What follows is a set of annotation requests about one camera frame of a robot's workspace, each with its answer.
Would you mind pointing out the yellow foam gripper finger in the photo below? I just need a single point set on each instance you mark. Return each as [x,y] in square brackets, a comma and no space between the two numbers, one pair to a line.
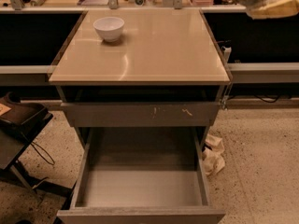
[275,10]

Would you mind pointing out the beige top drawer cabinet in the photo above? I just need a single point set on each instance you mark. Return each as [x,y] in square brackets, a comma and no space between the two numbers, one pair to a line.
[163,56]

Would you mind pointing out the grey closed top drawer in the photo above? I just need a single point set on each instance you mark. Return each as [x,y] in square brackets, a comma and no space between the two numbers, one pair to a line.
[140,114]

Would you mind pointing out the grey open middle drawer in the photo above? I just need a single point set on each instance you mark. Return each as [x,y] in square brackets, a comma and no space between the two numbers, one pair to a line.
[141,176]

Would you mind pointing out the white ceramic bowl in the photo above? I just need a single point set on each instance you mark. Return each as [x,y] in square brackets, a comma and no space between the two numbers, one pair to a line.
[109,28]

